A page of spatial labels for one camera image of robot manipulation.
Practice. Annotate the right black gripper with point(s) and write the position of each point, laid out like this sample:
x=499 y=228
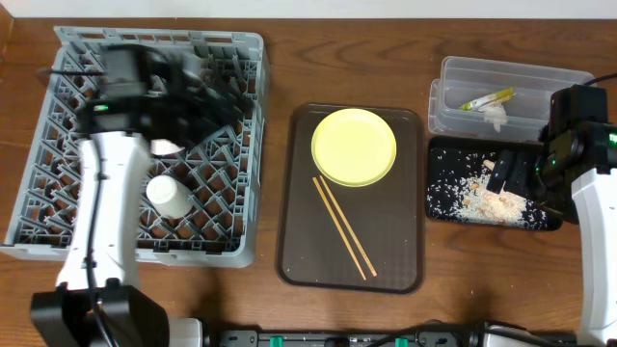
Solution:
x=530 y=176

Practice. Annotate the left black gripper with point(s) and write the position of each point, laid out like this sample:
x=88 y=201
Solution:
x=191 y=90

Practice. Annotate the white round bowl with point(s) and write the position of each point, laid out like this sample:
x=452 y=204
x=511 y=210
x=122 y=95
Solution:
x=162 y=147

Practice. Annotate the yellow plastic wrapper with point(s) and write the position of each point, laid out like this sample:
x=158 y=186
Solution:
x=491 y=99

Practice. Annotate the yellow round plate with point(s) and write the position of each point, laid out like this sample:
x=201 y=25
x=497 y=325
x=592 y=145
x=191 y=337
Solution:
x=353 y=147

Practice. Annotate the wooden chopstick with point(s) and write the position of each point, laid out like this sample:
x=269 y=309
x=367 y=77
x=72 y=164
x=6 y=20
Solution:
x=338 y=226
x=347 y=228

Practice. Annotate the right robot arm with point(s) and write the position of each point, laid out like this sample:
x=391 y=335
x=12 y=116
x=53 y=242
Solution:
x=574 y=177

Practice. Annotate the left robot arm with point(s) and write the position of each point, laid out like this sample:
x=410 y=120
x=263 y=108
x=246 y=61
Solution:
x=146 y=95

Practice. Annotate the black food waste tray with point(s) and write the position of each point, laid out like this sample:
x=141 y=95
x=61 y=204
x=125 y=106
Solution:
x=448 y=193

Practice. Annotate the spilled rice food waste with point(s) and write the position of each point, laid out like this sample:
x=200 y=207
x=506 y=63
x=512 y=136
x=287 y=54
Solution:
x=487 y=202

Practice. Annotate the clear plastic waste bin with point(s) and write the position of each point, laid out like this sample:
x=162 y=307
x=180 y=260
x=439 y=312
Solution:
x=465 y=79

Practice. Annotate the crumpled white tissue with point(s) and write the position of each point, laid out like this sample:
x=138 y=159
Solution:
x=496 y=115

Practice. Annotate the grey plastic dish rack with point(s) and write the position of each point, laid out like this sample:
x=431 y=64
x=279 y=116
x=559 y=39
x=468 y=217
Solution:
x=222 y=173

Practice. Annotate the dark brown serving tray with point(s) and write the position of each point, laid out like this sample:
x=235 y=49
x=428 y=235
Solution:
x=387 y=216

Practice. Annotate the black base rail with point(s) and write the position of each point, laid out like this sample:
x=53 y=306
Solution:
x=337 y=338

